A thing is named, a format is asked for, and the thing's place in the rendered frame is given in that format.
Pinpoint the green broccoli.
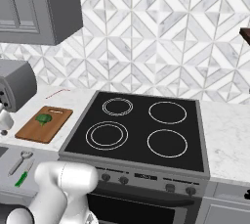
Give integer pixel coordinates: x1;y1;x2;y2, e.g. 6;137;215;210
34;112;53;128

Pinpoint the wooden cutting board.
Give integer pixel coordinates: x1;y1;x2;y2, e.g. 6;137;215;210
14;105;74;145

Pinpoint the black glass hob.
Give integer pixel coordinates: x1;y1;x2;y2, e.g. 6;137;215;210
58;90;211;180

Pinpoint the thin red straw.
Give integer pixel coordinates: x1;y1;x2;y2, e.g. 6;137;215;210
45;88;71;100

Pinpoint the grey oven control panel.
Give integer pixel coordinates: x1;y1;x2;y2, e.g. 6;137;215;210
59;159;209;199

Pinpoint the black oven door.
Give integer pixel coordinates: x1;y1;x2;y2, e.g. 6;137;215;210
86;182;204;224

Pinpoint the grey toaster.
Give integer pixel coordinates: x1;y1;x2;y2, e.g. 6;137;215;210
0;59;38;113

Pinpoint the white small appliance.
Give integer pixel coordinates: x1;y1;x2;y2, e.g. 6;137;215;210
0;102;16;137

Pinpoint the silver peeler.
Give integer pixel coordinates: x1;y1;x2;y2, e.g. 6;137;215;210
8;150;34;177

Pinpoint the grey base cupboard drawer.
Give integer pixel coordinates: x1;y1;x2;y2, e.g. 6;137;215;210
0;143;60;199

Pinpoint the dark wooden shelf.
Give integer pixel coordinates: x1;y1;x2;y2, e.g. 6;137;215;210
239;27;250;46

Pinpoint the grey drawer front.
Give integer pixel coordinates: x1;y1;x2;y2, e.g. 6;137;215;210
204;180;250;204

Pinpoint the grey base cupboard door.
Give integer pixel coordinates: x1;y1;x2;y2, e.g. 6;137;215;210
193;197;250;224

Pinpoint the green-handled knife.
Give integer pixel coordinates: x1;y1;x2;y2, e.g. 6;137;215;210
14;158;35;189

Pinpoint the grey wall cupboard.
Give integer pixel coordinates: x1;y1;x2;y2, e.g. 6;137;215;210
0;0;84;47

